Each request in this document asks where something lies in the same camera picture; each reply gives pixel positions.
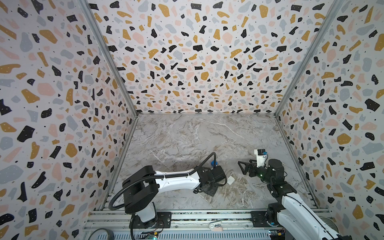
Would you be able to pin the aluminium corner post left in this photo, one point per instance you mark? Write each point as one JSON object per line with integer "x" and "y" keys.
{"x": 84, "y": 5}

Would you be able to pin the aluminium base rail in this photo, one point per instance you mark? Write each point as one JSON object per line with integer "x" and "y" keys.
{"x": 186, "y": 225}

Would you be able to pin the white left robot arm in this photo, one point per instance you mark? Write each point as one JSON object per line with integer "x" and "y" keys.
{"x": 141, "y": 188}

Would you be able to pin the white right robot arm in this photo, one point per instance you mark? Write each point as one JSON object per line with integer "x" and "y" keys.
{"x": 290, "y": 211}

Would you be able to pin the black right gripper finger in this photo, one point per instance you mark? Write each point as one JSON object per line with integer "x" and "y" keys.
{"x": 244, "y": 170}
{"x": 245, "y": 164}

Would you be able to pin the aluminium corner post right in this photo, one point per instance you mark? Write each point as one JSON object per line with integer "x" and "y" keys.
{"x": 331, "y": 14}

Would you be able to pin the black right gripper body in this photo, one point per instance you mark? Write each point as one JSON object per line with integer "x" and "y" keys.
{"x": 252, "y": 168}

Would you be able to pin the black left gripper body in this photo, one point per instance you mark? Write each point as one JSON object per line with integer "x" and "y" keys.
{"x": 213, "y": 188}

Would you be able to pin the aluminium corner post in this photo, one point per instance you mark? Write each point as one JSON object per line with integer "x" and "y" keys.
{"x": 331, "y": 14}
{"x": 84, "y": 5}

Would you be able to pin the white battery cover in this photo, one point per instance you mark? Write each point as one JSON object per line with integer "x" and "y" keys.
{"x": 230, "y": 180}

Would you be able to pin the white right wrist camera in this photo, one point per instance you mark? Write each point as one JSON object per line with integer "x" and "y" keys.
{"x": 261, "y": 157}

